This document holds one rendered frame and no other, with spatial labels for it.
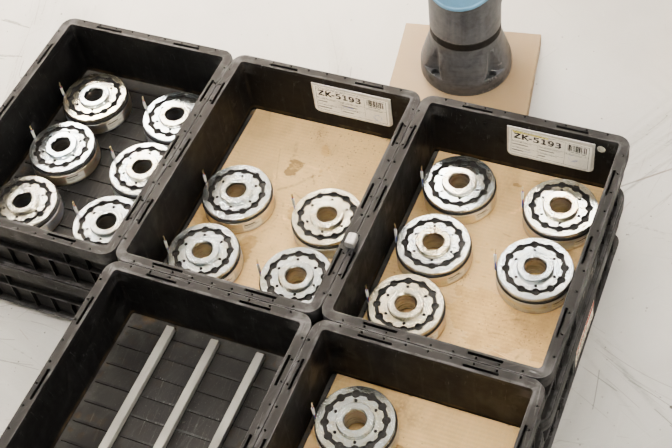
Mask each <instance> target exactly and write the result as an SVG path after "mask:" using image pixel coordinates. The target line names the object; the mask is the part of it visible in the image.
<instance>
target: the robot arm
mask: <svg viewBox="0 0 672 448"><path fill-rule="evenodd" d="M501 4H502V0H428V9H429V26H430V29H429V32H428V34H427V37H426V39H425V42H424V45H423V47H422V50H421V69H422V73H423V75H424V77H425V79H426V80H427V81H428V82H429V83H430V84H431V85H432V86H433V87H434V88H436V89H438V90H440V91H442V92H444V93H447V94H451V95H456V96H474V95H479V94H483V93H486V92H489V91H491V90H493V89H495V88H496V87H498V86H499V85H500V84H501V83H503V82H504V80H505V79H506V78H507V76H508V75H509V73H510V70H511V65H512V52H511V47H510V45H509V42H508V40H507V38H506V36H505V33H504V31H503V29H502V27H501Z"/></svg>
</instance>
